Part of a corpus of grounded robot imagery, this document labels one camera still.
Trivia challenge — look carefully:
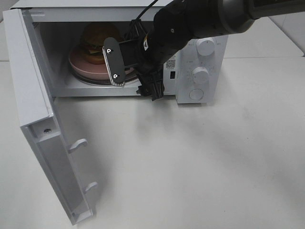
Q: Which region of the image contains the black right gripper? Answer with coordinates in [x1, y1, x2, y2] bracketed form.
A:
[135, 33, 167, 101]

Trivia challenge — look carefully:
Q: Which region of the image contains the round white door button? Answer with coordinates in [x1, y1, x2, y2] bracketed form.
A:
[189, 89, 204, 101]

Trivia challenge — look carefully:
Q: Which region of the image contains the white microwave knob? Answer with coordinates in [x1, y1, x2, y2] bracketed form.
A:
[196, 38, 215, 56]
[192, 67, 210, 84]

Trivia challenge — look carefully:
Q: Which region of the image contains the burger with lettuce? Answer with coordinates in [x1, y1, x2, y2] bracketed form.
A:
[80, 22, 122, 64]

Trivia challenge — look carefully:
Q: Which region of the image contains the pink round plate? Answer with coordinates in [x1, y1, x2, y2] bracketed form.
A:
[68, 44, 135, 81]

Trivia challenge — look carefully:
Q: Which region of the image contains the white microwave door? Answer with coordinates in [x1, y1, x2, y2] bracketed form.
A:
[3, 9, 97, 225]

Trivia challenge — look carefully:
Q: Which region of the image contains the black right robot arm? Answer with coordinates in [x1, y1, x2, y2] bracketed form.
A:
[135, 0, 305, 100]

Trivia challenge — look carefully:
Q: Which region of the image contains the white warning label sticker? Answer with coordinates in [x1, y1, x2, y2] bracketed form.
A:
[164, 54, 176, 69]

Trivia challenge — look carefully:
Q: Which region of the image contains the glass microwave turntable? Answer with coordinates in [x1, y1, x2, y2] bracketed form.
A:
[71, 70, 138, 85]

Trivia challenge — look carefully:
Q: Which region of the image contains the white microwave oven body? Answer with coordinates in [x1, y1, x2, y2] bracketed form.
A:
[10, 0, 228, 104]

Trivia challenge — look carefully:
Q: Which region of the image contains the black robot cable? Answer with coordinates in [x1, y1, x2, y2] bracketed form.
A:
[122, 0, 159, 42]

